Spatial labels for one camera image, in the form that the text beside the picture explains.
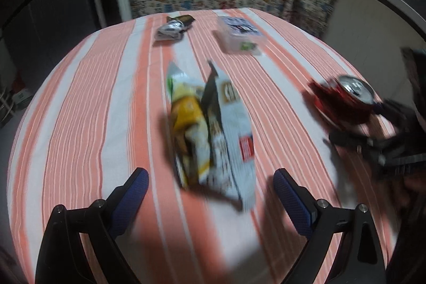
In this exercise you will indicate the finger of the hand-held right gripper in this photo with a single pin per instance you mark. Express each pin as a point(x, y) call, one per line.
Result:
point(356, 140)
point(392, 109)

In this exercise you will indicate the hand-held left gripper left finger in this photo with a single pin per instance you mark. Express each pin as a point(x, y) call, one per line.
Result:
point(133, 200)

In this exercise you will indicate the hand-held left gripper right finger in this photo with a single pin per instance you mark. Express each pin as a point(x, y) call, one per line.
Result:
point(294, 205)

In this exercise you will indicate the crushed red can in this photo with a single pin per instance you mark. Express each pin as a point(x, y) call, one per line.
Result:
point(346, 101)

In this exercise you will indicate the yellow white snack bag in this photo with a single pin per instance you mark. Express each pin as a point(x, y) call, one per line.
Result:
point(188, 124)

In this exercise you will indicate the clear plastic box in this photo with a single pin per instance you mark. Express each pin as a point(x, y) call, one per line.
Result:
point(239, 34)

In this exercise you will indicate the black silver wrapper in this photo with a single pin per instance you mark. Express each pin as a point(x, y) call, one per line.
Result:
point(173, 27)

